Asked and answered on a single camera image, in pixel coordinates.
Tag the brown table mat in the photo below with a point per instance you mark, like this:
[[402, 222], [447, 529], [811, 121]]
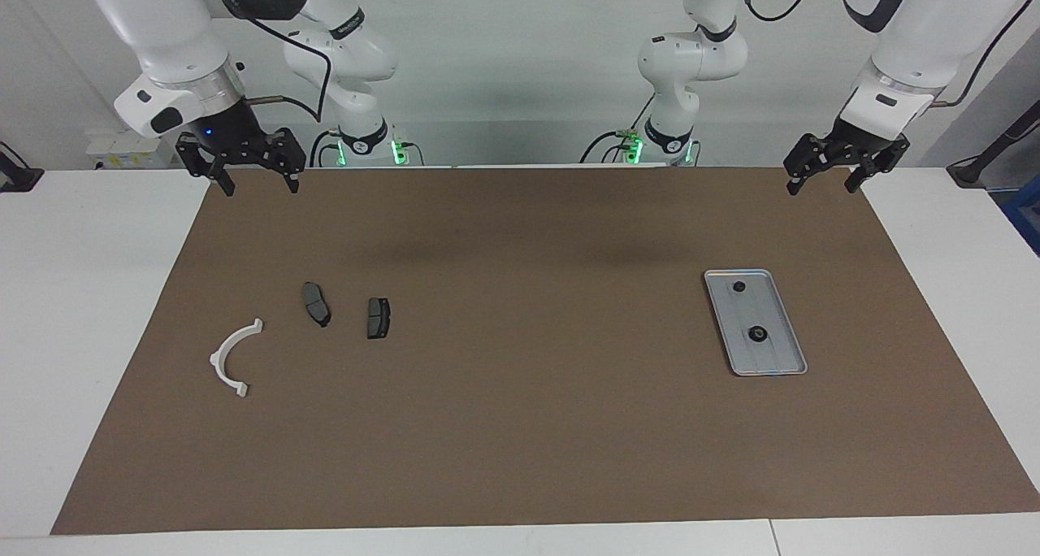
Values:
[[520, 426]]

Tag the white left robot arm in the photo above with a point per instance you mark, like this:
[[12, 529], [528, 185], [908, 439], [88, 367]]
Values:
[[918, 36]]

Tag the large black bearing gear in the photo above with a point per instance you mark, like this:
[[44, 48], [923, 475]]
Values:
[[756, 336]]

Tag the white background box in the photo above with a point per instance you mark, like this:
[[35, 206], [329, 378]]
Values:
[[122, 151]]

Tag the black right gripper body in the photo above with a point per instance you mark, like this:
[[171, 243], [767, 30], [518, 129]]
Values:
[[227, 133]]

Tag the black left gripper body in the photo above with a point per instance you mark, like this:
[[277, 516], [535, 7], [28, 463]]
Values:
[[853, 145]]

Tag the silver metal tray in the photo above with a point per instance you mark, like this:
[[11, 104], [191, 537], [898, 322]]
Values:
[[768, 312]]

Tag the blue crate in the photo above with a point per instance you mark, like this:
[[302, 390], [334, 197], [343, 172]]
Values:
[[1025, 215]]

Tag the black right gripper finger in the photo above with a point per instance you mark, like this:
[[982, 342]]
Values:
[[223, 184], [292, 174]]

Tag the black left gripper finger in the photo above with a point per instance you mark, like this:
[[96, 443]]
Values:
[[795, 184], [857, 180]]

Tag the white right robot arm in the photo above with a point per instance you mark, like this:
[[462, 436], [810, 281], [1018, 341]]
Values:
[[162, 19]]

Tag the dark rounded brake pad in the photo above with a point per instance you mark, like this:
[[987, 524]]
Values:
[[315, 304]]

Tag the black table clamp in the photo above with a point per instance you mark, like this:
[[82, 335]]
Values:
[[16, 178]]

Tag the white curved plastic bracket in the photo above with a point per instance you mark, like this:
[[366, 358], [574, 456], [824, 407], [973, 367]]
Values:
[[218, 361]]

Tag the dark rectangular brake pad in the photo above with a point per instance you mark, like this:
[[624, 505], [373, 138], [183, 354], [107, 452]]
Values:
[[379, 319]]

